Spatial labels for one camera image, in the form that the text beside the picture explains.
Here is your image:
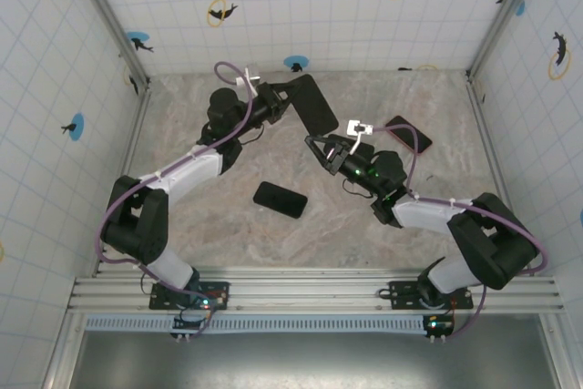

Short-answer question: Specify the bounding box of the black smartphone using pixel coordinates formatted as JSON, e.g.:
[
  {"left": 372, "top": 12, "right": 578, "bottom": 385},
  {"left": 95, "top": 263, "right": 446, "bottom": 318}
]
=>
[
  {"left": 289, "top": 73, "right": 341, "bottom": 136},
  {"left": 252, "top": 180, "right": 310, "bottom": 220}
]

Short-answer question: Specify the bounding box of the small controller board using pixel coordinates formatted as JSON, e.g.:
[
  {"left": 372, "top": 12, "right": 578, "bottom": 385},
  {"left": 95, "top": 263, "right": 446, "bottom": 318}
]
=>
[
  {"left": 170, "top": 304, "right": 215, "bottom": 341},
  {"left": 421, "top": 312, "right": 456, "bottom": 343}
]

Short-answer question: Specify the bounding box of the grey metal panel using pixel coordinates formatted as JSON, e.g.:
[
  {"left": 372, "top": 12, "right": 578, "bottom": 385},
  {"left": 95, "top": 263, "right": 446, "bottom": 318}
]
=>
[{"left": 45, "top": 329, "right": 566, "bottom": 389}]

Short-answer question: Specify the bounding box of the purple cable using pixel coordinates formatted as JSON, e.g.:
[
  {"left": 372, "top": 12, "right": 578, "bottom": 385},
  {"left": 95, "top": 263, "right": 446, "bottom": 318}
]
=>
[
  {"left": 368, "top": 123, "right": 550, "bottom": 343},
  {"left": 94, "top": 59, "right": 257, "bottom": 341}
]

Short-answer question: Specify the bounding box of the aluminium side rail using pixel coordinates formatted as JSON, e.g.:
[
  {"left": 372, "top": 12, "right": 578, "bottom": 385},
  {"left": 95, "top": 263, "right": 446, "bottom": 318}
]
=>
[
  {"left": 465, "top": 70, "right": 511, "bottom": 201},
  {"left": 93, "top": 83, "right": 154, "bottom": 277}
]

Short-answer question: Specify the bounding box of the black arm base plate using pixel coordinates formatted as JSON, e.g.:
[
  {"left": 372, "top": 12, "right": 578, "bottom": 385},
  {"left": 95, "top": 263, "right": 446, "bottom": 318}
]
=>
[
  {"left": 148, "top": 280, "right": 231, "bottom": 312},
  {"left": 389, "top": 279, "right": 475, "bottom": 312}
]

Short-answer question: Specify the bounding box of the aluminium front rail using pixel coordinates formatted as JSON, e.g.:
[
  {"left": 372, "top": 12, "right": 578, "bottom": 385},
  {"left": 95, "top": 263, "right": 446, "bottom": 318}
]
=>
[{"left": 66, "top": 270, "right": 566, "bottom": 316}]

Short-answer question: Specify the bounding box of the aluminium corner post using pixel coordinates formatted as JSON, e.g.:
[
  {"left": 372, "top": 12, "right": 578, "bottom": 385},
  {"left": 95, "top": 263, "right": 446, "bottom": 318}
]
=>
[
  {"left": 465, "top": 0, "right": 547, "bottom": 80},
  {"left": 66, "top": 0, "right": 152, "bottom": 89}
]

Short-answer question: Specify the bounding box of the white slotted cable duct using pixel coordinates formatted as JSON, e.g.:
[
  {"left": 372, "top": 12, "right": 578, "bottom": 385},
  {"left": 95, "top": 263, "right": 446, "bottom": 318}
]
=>
[{"left": 84, "top": 313, "right": 456, "bottom": 333}]

